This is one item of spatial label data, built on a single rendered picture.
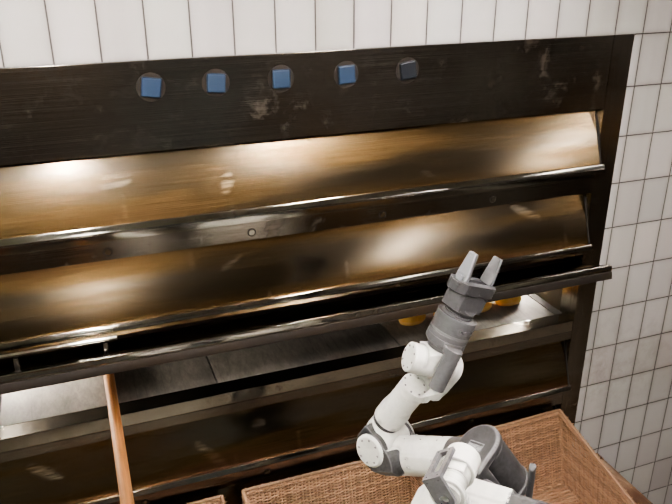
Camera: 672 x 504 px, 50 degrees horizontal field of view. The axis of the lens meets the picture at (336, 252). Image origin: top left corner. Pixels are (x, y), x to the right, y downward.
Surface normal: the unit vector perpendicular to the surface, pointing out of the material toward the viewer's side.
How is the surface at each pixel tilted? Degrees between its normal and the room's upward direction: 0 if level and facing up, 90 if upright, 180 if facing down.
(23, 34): 90
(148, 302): 70
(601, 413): 90
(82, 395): 0
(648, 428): 90
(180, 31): 90
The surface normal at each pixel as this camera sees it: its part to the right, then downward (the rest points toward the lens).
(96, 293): 0.33, 0.03
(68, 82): 0.36, 0.37
